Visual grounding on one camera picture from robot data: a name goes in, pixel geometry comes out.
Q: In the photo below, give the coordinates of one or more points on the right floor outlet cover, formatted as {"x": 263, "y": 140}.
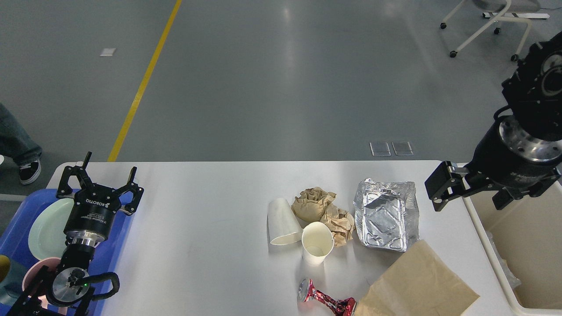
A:
{"x": 402, "y": 148}

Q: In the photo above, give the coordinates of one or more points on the floor outlet cover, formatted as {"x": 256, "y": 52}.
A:
{"x": 402, "y": 148}
{"x": 380, "y": 149}

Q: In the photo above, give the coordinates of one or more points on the pink mug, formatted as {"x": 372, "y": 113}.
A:
{"x": 52, "y": 264}

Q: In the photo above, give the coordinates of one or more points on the dark teal mug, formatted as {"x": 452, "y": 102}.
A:
{"x": 11, "y": 277}

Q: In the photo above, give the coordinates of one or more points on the beige plastic bin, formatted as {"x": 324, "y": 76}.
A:
{"x": 523, "y": 243}

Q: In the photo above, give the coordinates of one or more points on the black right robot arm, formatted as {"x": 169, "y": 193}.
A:
{"x": 533, "y": 92}

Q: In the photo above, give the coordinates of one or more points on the blue plastic tray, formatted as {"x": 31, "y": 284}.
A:
{"x": 14, "y": 242}

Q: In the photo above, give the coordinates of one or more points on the upright white paper cup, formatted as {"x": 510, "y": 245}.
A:
{"x": 318, "y": 242}

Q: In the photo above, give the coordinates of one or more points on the brown paper bag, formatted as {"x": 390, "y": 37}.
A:
{"x": 417, "y": 284}

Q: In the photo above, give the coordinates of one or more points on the person in jeans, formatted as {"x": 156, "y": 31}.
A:
{"x": 16, "y": 144}

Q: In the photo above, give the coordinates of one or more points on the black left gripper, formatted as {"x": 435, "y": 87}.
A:
{"x": 95, "y": 206}

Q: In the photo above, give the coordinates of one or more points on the crumpled brown paper ball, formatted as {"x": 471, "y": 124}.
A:
{"x": 312, "y": 203}

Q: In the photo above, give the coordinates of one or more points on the light green plate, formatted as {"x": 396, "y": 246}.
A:
{"x": 46, "y": 237}

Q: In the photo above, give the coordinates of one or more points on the crushed red can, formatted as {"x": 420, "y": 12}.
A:
{"x": 307, "y": 292}

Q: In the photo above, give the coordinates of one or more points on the white office chair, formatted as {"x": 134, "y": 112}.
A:
{"x": 503, "y": 11}

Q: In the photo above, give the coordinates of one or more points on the aluminium foil tray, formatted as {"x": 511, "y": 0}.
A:
{"x": 386, "y": 214}

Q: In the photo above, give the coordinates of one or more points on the left floor outlet cover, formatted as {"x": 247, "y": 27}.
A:
{"x": 380, "y": 149}

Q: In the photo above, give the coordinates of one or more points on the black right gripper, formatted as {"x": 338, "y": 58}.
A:
{"x": 508, "y": 160}

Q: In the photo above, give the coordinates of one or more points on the tipped white paper cup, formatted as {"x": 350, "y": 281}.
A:
{"x": 282, "y": 223}

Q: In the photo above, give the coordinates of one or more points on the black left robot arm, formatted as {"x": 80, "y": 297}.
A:
{"x": 71, "y": 285}

